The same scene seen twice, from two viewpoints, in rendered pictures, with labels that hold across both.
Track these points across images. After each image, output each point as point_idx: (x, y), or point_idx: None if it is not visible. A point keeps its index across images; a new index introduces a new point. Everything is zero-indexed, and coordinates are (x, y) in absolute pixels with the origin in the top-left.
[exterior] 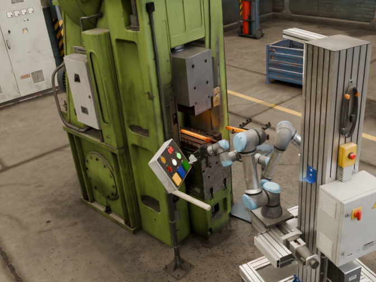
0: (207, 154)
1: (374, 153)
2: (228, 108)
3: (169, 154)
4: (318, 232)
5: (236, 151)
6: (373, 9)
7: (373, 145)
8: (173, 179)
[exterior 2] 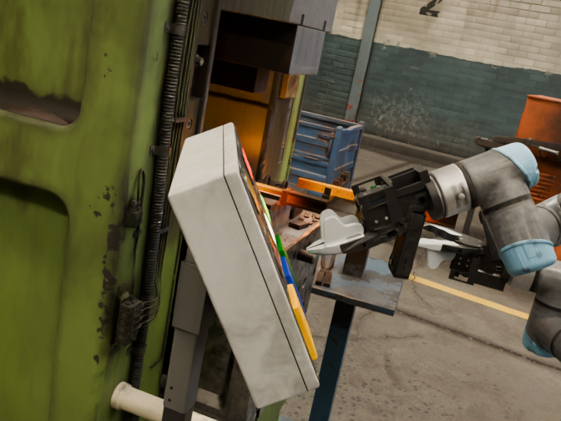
0: (423, 210)
1: (485, 323)
2: None
3: (250, 179)
4: None
5: (549, 207)
6: (344, 104)
7: (471, 306)
8: (296, 317)
